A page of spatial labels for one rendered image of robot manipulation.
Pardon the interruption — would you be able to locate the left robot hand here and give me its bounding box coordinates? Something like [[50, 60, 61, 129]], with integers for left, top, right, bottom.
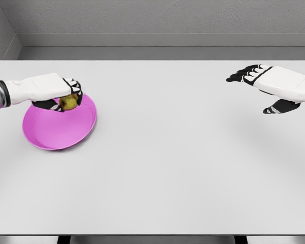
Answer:
[[27, 73, 82, 113]]

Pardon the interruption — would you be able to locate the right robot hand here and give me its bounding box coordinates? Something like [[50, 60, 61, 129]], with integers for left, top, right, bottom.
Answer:
[[226, 64, 305, 114]]

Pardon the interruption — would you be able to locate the yellow-green apple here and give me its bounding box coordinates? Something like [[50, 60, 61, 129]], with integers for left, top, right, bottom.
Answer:
[[58, 94, 79, 112]]

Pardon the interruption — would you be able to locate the pink plate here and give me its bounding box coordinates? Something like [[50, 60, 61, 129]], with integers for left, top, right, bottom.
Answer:
[[22, 93, 98, 151]]

